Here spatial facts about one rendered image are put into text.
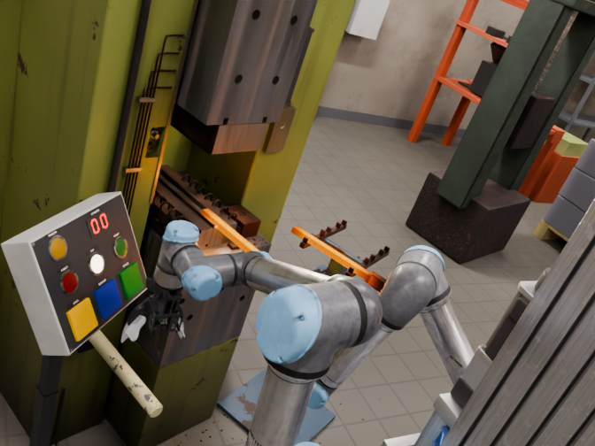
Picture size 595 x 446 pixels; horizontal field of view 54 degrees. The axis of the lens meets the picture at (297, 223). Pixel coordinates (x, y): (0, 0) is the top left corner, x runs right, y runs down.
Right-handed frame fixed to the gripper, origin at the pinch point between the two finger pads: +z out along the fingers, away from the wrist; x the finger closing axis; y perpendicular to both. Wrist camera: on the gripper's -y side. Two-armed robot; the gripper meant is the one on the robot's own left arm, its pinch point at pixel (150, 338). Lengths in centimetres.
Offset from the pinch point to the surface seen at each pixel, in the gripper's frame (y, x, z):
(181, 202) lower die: -59, 23, -6
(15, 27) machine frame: -83, -30, -48
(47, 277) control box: -1.4, -26.1, -18.9
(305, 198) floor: -244, 202, 93
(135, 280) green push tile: -14.4, -2.2, -7.2
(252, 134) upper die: -45, 35, -39
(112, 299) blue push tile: -7.2, -9.5, -7.2
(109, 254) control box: -14.6, -10.1, -15.6
